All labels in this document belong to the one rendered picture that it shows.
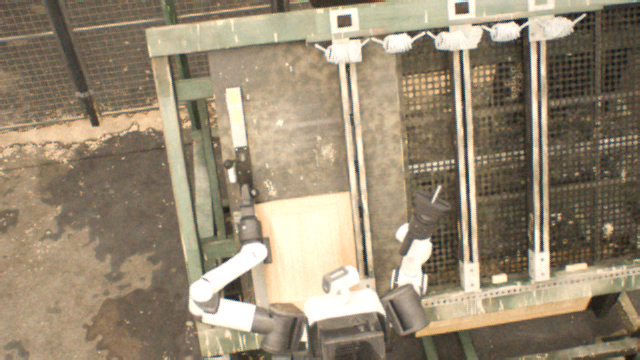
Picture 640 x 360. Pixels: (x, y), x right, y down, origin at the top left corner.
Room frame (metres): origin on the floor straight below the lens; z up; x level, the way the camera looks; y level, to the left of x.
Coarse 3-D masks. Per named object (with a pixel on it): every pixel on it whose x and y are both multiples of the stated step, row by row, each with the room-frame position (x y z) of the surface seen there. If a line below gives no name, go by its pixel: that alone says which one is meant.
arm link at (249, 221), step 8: (240, 200) 1.63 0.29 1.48; (248, 200) 1.62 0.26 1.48; (240, 208) 1.61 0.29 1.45; (248, 208) 1.61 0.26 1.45; (248, 216) 1.58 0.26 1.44; (256, 216) 1.60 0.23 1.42; (240, 224) 1.56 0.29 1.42; (248, 224) 1.55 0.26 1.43; (256, 224) 1.56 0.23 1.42; (240, 232) 1.54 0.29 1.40
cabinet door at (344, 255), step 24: (336, 192) 1.80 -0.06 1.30; (264, 216) 1.73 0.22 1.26; (288, 216) 1.74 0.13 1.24; (312, 216) 1.74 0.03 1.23; (336, 216) 1.75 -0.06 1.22; (288, 240) 1.68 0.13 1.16; (312, 240) 1.69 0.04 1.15; (336, 240) 1.69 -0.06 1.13; (264, 264) 1.62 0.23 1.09; (288, 264) 1.63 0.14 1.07; (312, 264) 1.63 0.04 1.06; (336, 264) 1.64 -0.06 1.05; (288, 288) 1.57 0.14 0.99; (312, 288) 1.57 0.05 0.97
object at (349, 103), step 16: (336, 16) 2.09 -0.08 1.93; (352, 16) 2.09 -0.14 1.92; (336, 32) 2.06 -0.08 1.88; (352, 64) 2.03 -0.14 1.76; (352, 80) 2.00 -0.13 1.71; (352, 96) 1.97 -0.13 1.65; (352, 112) 1.96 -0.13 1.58; (352, 128) 1.93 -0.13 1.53; (352, 144) 1.89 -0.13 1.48; (352, 160) 1.83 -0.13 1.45; (352, 176) 1.80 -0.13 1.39; (352, 192) 1.76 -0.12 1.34; (352, 208) 1.74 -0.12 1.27; (368, 224) 1.70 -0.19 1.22; (368, 240) 1.66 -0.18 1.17; (368, 256) 1.63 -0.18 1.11; (368, 272) 1.59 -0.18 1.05; (368, 288) 1.55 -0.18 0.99
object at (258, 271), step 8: (232, 88) 1.98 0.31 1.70; (240, 96) 1.96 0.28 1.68; (232, 104) 1.94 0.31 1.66; (240, 104) 1.94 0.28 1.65; (240, 112) 1.93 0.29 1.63; (232, 120) 1.91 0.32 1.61; (232, 128) 1.89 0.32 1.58; (240, 128) 1.90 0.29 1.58; (240, 136) 1.88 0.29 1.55; (240, 144) 1.86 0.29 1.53; (248, 152) 1.87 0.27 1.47; (256, 264) 1.60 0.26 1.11; (256, 272) 1.59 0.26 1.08; (264, 272) 1.59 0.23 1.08; (256, 280) 1.57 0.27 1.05; (264, 280) 1.57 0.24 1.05; (256, 288) 1.55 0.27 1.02; (264, 288) 1.55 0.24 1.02; (256, 296) 1.53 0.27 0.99; (264, 296) 1.53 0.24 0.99; (264, 304) 1.51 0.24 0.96
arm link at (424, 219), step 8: (416, 192) 1.53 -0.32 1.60; (424, 192) 1.53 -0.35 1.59; (416, 200) 1.50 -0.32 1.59; (424, 200) 1.49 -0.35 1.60; (440, 200) 1.50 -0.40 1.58; (416, 208) 1.49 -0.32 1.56; (424, 208) 1.48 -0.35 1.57; (432, 208) 1.47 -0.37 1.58; (440, 208) 1.46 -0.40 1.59; (448, 208) 1.47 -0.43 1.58; (416, 216) 1.49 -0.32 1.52; (424, 216) 1.47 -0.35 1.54; (432, 216) 1.46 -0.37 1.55; (416, 224) 1.46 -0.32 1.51; (424, 224) 1.45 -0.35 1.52; (432, 224) 1.46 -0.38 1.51; (424, 232) 1.44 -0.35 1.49
